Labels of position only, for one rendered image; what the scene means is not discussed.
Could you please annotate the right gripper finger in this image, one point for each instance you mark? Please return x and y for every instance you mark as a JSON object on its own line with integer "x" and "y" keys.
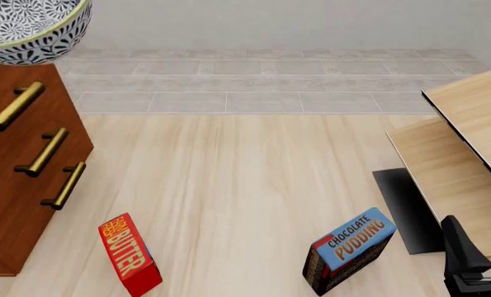
{"x": 461, "y": 247}

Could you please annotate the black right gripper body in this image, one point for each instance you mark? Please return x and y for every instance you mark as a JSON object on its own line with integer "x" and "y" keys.
{"x": 476, "y": 284}

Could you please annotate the brown wooden drawer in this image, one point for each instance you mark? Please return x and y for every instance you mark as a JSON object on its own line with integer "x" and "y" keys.
{"x": 69, "y": 117}
{"x": 34, "y": 216}
{"x": 43, "y": 74}

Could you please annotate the brown wooden cabinet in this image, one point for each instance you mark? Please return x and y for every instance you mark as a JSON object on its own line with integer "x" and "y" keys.
{"x": 6, "y": 235}

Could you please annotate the blue white patterned bowl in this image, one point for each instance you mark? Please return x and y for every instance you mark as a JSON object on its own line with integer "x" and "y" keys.
{"x": 43, "y": 46}

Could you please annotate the pale wood and black shelf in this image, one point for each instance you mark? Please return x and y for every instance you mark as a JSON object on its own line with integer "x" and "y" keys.
{"x": 447, "y": 161}

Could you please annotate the blue chocolate pudding box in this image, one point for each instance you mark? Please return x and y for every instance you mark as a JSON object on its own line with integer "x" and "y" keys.
{"x": 352, "y": 241}

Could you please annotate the red butter box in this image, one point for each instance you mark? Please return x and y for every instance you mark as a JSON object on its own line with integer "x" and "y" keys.
{"x": 123, "y": 250}

